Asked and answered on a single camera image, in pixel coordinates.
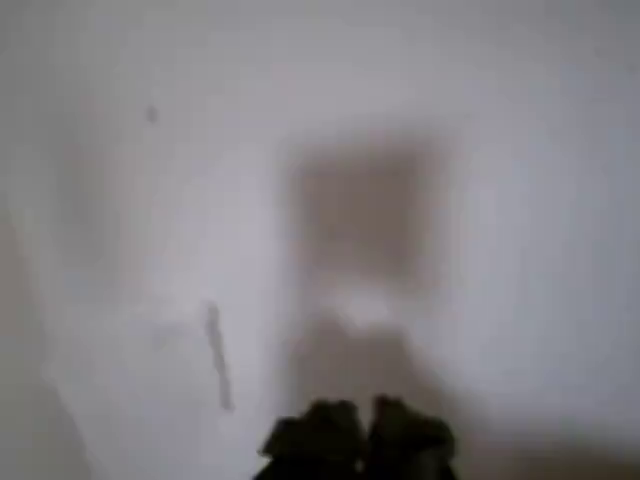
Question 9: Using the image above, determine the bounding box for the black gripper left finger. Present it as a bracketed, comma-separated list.
[256, 398, 370, 480]

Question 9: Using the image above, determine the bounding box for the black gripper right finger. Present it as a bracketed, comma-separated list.
[367, 393, 457, 480]

